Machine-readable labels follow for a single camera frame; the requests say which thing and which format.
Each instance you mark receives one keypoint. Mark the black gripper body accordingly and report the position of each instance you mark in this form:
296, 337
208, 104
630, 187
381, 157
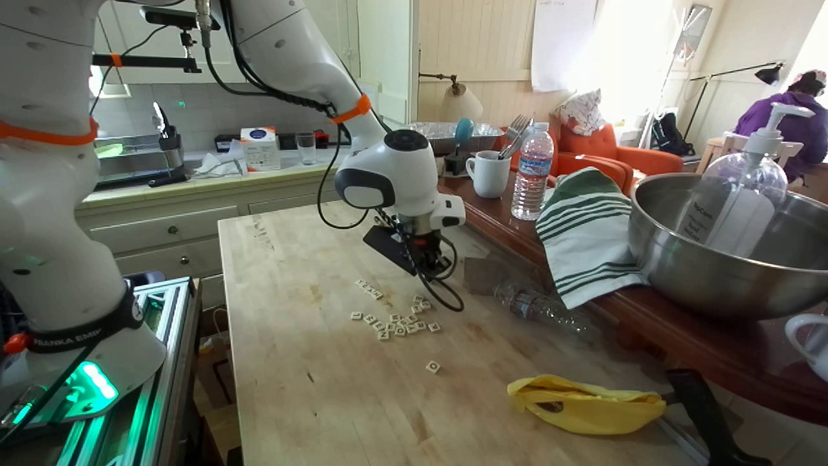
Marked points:
424, 236

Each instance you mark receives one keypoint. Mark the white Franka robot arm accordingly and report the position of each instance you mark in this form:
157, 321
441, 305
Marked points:
43, 241

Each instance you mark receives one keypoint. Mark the white ceramic mug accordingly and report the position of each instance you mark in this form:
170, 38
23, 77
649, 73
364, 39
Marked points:
491, 174

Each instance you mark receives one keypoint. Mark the crumpled clear plastic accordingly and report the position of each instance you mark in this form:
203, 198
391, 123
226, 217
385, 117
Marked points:
544, 307

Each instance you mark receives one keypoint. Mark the large aluminium foil tray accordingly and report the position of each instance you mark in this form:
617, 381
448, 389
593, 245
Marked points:
479, 132

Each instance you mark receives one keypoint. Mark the clear plastic water bottle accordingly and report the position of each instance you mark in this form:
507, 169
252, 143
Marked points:
533, 176

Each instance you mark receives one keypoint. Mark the white shade desk lamp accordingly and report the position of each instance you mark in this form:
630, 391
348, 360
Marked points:
465, 104

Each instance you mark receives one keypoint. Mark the green striped white towel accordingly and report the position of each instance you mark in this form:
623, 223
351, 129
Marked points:
587, 241

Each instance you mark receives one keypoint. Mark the white paper towel roll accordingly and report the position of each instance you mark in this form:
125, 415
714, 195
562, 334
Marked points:
261, 147

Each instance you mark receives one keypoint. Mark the yellow banana-shaped object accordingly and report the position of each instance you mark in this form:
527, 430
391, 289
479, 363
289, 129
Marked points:
587, 406

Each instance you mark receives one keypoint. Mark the patterned white cushion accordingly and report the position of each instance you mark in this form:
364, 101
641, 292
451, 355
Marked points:
587, 110

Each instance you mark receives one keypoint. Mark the orange armchair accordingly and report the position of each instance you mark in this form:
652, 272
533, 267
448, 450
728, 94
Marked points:
639, 160

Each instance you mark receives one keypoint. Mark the dark wooden table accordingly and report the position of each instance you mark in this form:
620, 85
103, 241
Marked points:
690, 346

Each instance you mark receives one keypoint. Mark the black bag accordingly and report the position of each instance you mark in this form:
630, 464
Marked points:
672, 132

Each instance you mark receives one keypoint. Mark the cream kitchen counter cabinet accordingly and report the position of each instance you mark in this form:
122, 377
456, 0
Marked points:
157, 233

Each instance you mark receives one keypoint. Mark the stainless steel mixing bowl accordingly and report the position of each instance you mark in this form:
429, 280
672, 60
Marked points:
715, 259

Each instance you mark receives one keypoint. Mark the clear pump soap dispenser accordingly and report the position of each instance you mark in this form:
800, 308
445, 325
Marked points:
742, 209

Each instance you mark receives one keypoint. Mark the black stand leg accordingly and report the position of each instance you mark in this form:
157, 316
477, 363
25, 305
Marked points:
714, 417

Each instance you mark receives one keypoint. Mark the black floor lamp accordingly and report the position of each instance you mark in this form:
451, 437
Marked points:
733, 73

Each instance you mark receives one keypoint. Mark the person in purple top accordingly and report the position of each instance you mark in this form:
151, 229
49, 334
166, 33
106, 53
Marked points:
780, 121

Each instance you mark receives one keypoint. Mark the white cup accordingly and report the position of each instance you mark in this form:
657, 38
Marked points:
805, 340

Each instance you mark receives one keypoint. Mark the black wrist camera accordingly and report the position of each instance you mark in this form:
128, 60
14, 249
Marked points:
390, 249

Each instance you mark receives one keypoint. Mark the white wall poster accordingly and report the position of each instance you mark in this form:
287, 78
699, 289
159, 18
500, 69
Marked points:
562, 42

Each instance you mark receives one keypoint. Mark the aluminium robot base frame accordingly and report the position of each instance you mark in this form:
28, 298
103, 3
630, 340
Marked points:
164, 363

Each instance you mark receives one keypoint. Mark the black camera mount rod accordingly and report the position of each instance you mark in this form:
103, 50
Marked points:
157, 64

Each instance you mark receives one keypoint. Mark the framed wall picture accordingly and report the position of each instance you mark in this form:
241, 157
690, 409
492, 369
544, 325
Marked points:
693, 39

